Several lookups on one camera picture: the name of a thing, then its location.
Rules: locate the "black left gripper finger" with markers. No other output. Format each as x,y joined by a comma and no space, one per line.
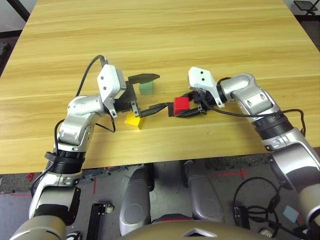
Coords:
150,110
142,78

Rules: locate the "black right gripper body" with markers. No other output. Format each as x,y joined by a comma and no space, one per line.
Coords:
206,101

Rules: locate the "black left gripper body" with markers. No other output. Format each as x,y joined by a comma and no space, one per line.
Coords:
125,102

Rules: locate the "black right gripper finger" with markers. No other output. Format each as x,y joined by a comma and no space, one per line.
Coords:
192,95
195,113

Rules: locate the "green wooden block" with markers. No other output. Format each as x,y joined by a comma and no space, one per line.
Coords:
146,88

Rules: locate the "red wooden block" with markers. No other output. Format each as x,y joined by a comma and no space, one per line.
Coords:
181,106

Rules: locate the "yellow wooden block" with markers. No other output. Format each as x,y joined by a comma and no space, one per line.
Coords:
133,121

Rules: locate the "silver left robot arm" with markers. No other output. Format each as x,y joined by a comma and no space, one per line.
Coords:
75,125

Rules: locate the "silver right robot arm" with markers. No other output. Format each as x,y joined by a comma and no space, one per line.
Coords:
260,100

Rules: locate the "dark speckled floor mat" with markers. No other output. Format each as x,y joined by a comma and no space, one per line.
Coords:
237,161

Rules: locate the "red tape cross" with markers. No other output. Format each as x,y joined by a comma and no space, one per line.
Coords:
241,173

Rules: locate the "grey right robot leg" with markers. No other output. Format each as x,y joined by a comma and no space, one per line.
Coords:
203,195

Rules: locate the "grey robot leg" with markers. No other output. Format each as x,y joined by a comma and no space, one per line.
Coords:
203,195
135,200

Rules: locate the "red tape line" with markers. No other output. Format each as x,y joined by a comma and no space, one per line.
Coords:
94,186

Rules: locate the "grey left robot leg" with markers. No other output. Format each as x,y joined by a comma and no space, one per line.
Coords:
135,200

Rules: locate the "small black floor box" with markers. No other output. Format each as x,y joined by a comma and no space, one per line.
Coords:
242,217

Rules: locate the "olive robot torso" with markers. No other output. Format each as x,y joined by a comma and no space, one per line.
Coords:
175,231

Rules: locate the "small blue grey box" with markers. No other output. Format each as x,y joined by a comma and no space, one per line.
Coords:
290,213

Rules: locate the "white mesh shoe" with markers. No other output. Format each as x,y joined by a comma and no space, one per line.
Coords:
266,233

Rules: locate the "black metal bar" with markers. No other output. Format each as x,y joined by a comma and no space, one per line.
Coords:
18,10

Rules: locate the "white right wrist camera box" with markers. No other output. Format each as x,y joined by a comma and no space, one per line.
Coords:
202,80

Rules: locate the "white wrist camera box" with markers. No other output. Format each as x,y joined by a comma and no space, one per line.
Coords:
110,80
202,80

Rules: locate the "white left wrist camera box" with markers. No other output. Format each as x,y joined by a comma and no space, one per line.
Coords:
110,80

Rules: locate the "black wheeled floor frame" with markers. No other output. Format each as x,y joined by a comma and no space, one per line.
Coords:
96,220

